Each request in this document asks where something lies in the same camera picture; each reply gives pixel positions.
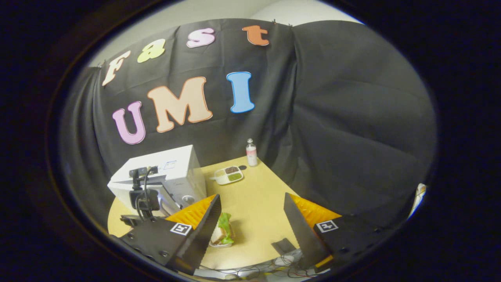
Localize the black backdrop cloth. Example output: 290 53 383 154
59 18 437 235

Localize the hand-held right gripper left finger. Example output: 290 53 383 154
119 194 222 275

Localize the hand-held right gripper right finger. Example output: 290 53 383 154
283 193 392 271

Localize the white microwave oven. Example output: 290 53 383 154
108 145 207 214

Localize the white divided dish with spices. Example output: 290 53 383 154
210 166 244 185

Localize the sandwich with green lettuce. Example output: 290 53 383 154
210 213 235 246

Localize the clear bottle with pink label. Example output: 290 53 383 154
246 138 258 167

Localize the tangle of thin cables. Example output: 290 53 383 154
195 254 327 279

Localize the flat black box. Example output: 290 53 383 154
272 238 300 256

